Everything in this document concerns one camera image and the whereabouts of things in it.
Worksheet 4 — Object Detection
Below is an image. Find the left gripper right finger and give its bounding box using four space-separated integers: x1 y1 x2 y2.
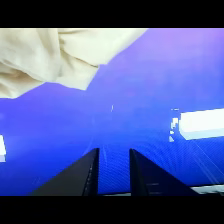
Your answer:
128 148 200 197

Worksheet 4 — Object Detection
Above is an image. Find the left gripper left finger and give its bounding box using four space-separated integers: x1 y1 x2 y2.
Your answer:
30 147 100 197

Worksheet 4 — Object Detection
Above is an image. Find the beige garment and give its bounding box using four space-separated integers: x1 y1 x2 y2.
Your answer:
0 28 149 100

